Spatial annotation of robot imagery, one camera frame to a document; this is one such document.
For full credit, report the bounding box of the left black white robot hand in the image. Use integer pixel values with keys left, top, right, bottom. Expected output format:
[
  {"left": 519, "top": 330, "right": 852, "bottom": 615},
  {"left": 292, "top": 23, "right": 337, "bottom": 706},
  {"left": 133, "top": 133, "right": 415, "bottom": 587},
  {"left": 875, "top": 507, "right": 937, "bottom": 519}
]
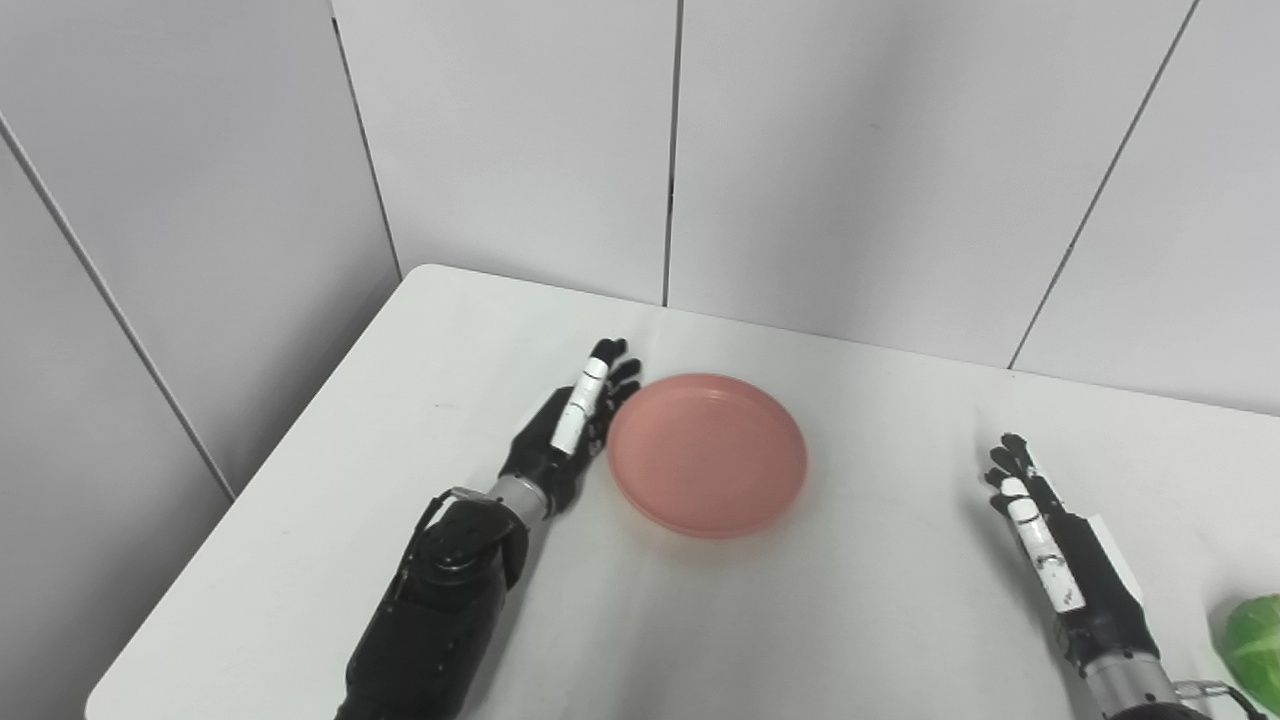
[{"left": 497, "top": 338, "right": 643, "bottom": 517}]

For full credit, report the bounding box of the pink round plate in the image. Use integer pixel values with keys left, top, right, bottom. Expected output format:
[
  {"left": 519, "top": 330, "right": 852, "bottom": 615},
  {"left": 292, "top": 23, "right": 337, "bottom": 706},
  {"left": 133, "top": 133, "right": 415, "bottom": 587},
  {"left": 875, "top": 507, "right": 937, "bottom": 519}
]
[{"left": 607, "top": 373, "right": 809, "bottom": 540}]

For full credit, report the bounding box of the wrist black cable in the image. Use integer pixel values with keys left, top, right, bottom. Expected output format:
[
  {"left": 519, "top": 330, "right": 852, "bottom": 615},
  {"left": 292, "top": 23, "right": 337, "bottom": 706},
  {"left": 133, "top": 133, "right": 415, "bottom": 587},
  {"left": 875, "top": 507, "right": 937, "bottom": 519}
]
[
  {"left": 1174, "top": 680, "right": 1273, "bottom": 720},
  {"left": 398, "top": 486, "right": 491, "bottom": 601}
]

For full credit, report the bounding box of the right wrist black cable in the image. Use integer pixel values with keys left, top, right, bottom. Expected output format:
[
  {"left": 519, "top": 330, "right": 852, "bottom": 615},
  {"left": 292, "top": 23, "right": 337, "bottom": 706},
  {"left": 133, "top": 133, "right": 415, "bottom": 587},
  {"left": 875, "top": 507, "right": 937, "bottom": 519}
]
[{"left": 1174, "top": 680, "right": 1273, "bottom": 720}]

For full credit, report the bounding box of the green white cabbage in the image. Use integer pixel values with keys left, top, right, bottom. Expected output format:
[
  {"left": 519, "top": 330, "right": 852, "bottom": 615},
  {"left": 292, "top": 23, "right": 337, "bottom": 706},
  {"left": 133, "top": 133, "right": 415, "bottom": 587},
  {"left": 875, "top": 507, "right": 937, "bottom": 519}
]
[{"left": 1222, "top": 595, "right": 1280, "bottom": 687}]

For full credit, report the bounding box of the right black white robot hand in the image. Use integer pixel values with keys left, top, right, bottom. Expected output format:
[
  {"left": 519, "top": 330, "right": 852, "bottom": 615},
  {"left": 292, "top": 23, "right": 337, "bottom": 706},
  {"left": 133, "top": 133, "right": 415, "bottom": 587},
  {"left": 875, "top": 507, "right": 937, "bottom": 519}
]
[{"left": 983, "top": 432, "right": 1162, "bottom": 673}]

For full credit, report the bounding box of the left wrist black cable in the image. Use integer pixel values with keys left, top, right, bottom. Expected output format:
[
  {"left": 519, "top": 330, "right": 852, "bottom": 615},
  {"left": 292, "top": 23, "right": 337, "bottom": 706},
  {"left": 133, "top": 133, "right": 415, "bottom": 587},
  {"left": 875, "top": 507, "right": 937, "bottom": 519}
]
[{"left": 398, "top": 486, "right": 491, "bottom": 601}]

